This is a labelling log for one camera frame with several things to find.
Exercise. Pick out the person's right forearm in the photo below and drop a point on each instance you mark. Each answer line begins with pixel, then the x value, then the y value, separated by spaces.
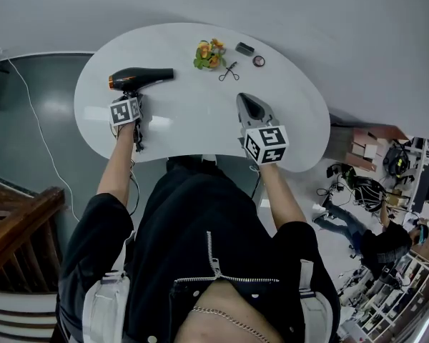
pixel 277 195

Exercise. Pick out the small black box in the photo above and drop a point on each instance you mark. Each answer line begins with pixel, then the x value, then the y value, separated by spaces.
pixel 244 48

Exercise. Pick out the round makeup compact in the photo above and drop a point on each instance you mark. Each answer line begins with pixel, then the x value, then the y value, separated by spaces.
pixel 259 61

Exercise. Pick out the person's left forearm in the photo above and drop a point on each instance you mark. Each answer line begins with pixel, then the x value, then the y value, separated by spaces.
pixel 116 163

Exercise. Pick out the white shelf unit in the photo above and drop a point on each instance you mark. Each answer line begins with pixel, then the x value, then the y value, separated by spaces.
pixel 389 298

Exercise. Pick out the white table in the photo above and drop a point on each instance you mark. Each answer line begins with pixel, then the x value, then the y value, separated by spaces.
pixel 200 120

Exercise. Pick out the black hair dryer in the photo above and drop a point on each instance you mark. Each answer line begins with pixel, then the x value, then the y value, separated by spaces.
pixel 136 76

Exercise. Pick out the black eyelash curler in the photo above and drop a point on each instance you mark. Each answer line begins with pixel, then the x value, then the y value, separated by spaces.
pixel 230 70

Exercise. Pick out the orange flower plant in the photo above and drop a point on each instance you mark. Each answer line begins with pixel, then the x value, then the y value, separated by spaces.
pixel 208 56

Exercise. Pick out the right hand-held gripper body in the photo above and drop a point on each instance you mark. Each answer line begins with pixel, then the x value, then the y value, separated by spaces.
pixel 266 143

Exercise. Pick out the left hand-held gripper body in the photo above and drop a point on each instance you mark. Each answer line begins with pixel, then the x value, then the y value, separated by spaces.
pixel 124 112

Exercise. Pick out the brown cardboard boxes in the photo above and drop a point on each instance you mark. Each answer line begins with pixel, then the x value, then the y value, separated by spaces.
pixel 364 148

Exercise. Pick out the person's black jacket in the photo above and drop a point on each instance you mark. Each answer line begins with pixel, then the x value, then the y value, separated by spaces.
pixel 186 234

